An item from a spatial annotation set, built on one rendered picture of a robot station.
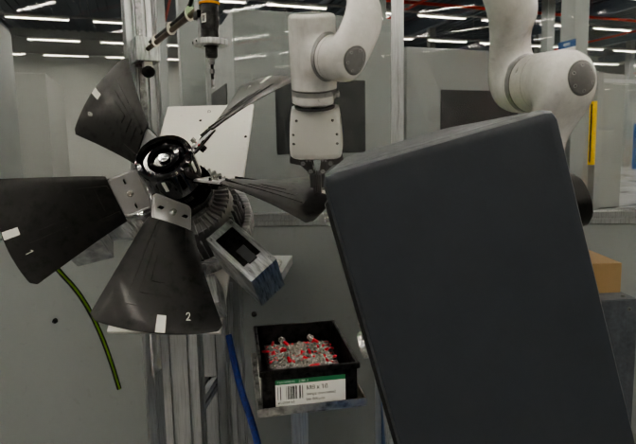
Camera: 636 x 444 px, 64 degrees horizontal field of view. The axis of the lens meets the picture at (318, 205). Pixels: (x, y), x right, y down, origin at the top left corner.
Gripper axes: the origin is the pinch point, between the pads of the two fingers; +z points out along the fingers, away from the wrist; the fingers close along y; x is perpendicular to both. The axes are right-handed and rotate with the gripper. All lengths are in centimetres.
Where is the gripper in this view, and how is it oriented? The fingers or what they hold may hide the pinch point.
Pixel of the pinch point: (317, 181)
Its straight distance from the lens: 101.9
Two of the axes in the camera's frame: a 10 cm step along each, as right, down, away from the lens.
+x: -0.7, 4.1, -9.1
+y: -10.0, 0.0, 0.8
